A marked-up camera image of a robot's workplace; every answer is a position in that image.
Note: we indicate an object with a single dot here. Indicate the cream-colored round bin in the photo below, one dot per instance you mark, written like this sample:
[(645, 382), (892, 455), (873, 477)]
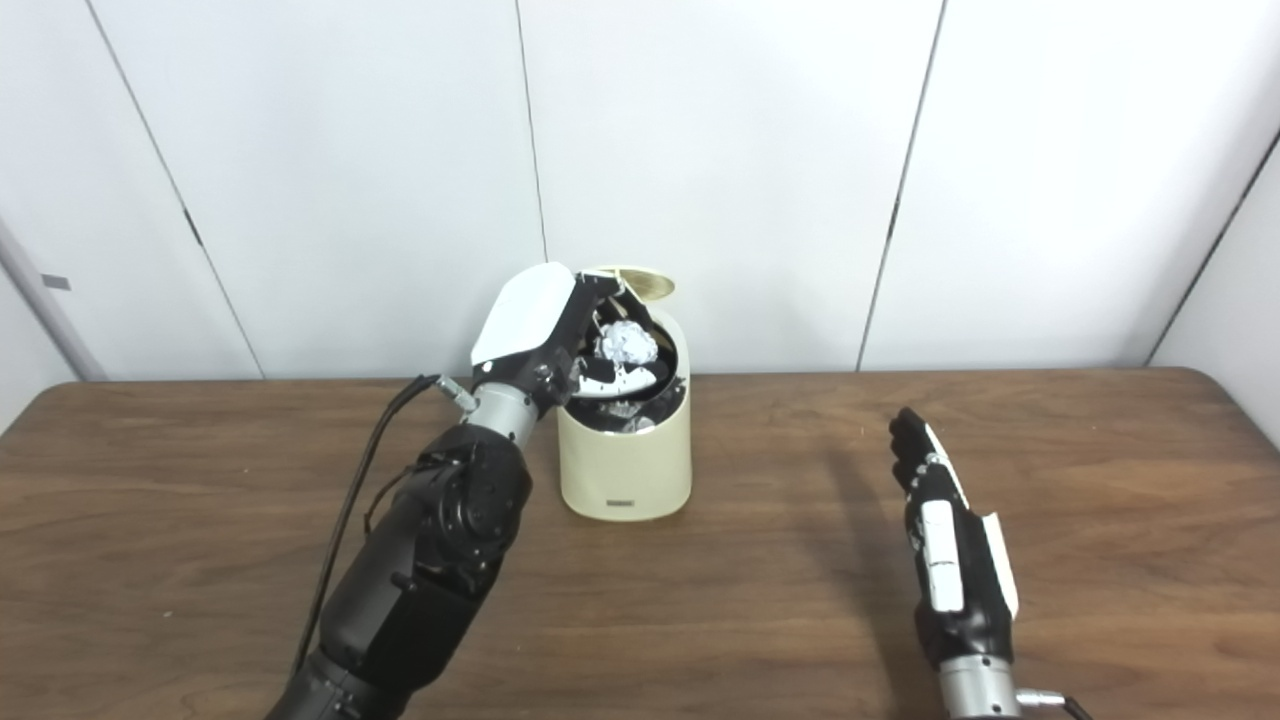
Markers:
[(625, 470)]

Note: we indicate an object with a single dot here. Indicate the white paper ball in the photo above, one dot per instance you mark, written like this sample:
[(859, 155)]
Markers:
[(628, 343)]

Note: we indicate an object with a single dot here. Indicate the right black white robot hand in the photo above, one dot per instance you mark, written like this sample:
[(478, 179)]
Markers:
[(950, 570)]

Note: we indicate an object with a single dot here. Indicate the small grey wall label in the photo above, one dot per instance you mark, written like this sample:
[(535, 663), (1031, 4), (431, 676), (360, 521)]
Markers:
[(56, 282)]

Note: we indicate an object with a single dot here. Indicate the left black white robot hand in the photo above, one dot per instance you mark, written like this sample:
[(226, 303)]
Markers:
[(525, 315)]

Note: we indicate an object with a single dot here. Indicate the grey wall post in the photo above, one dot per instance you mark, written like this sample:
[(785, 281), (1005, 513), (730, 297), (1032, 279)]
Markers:
[(45, 300)]

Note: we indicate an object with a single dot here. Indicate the cream round bin lid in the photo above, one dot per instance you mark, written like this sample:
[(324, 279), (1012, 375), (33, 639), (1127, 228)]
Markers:
[(648, 283)]

